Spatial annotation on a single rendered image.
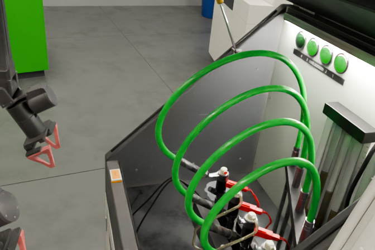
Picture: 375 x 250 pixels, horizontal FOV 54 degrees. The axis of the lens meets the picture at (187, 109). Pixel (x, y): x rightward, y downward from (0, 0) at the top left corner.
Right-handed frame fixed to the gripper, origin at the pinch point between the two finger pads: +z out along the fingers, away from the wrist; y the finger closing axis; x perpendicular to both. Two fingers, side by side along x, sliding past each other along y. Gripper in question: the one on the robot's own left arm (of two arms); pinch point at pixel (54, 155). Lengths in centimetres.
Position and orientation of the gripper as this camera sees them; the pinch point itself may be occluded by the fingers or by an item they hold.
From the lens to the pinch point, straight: 118.3
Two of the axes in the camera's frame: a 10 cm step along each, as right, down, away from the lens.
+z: 3.7, 7.9, 4.9
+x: -9.2, 3.9, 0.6
